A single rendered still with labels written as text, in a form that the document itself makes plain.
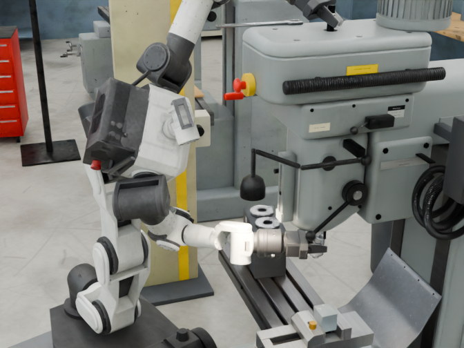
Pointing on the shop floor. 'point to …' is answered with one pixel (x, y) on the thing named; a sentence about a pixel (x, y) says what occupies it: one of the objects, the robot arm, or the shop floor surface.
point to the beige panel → (121, 70)
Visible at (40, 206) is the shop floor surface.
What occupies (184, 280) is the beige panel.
